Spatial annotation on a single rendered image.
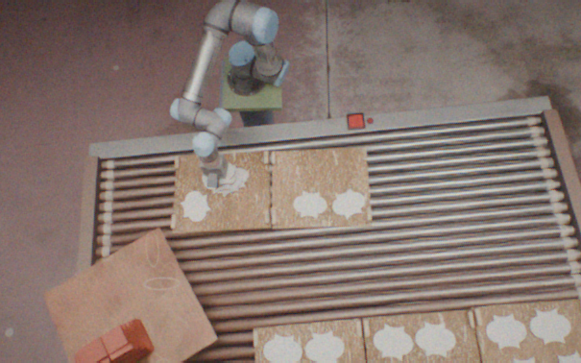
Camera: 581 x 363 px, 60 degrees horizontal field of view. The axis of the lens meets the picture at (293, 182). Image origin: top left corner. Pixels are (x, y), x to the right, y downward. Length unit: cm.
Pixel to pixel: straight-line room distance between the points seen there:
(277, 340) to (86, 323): 71
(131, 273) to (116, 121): 173
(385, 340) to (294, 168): 79
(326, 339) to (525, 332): 74
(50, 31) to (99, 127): 94
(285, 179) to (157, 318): 76
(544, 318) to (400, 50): 213
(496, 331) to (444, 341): 20
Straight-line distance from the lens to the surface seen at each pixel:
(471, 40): 380
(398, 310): 206
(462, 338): 208
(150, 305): 203
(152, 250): 207
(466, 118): 239
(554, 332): 217
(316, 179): 216
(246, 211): 214
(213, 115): 188
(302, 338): 201
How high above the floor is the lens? 294
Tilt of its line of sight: 68 degrees down
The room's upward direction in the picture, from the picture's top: 9 degrees counter-clockwise
